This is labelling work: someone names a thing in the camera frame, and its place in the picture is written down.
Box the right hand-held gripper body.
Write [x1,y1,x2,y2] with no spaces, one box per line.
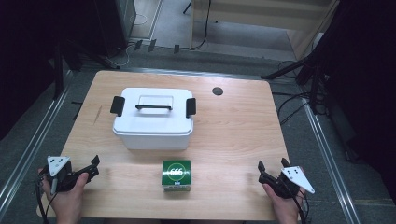
[274,165,316,199]

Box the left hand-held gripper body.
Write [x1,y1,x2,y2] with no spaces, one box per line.
[39,155,83,194]

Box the white plastic storage box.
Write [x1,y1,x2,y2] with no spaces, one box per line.
[113,126,194,151]

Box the white box lid black handle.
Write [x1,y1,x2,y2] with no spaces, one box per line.
[109,87,197,137]

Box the green square carton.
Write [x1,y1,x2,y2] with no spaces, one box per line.
[161,160,192,192]

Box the person's right hand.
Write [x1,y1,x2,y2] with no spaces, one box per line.
[262,183,308,224]

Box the person's left hand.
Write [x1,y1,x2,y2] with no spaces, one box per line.
[37,168,90,224]

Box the black metal stand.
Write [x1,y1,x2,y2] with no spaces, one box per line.
[50,38,121,101]

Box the dark cabinet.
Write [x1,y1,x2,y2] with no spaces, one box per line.
[92,0,137,58]

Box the light wooden furniture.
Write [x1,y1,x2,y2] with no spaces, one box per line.
[189,0,341,61]

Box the right hand-held gripper cable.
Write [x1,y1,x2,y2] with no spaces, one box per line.
[288,183,311,224]

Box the hand-held gripper cable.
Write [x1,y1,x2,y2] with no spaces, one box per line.
[288,183,311,224]
[35,174,60,224]

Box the left hand-held gripper cable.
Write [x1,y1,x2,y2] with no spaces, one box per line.
[35,174,60,224]

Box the white floor cable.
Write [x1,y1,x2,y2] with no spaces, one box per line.
[114,42,136,68]

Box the black hanging cable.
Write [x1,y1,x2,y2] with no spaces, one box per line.
[189,0,213,51]

